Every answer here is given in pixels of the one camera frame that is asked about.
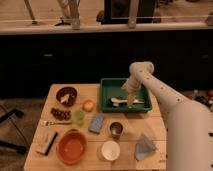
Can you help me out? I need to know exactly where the white dish brush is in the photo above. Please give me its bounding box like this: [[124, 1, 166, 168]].
[[108, 97, 144, 107]]

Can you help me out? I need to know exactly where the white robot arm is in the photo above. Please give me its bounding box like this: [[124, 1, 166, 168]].
[[122, 62, 213, 171]]

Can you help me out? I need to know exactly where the white small bowl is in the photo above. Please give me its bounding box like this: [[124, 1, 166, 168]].
[[101, 141, 120, 161]]

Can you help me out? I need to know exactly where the dark brown bowl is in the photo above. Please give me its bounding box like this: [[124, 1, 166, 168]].
[[56, 87, 78, 107]]

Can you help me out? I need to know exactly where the red plastic bowl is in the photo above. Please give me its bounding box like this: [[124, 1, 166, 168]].
[[56, 130, 87, 165]]

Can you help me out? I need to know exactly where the green plastic tray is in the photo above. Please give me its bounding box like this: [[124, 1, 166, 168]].
[[99, 78, 152, 113]]

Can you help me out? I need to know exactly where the metal cup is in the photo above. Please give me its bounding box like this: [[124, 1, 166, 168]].
[[110, 122, 123, 139]]

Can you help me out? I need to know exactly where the blue sponge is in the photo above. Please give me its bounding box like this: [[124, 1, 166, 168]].
[[88, 114, 104, 134]]

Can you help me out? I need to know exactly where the orange fruit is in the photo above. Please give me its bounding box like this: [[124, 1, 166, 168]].
[[82, 100, 94, 112]]

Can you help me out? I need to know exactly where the blue grey folded cloth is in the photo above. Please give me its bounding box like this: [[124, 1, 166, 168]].
[[135, 134, 156, 161]]

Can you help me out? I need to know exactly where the green small cup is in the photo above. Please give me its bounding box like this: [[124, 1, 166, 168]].
[[73, 110, 85, 125]]

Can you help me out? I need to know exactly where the dark red grape bunch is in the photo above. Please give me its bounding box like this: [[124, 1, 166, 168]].
[[50, 108, 71, 121]]

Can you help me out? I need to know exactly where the metal fork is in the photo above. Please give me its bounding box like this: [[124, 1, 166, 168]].
[[41, 120, 72, 126]]

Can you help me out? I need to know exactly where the black tripod stand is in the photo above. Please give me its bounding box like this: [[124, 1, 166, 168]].
[[0, 105, 29, 155]]

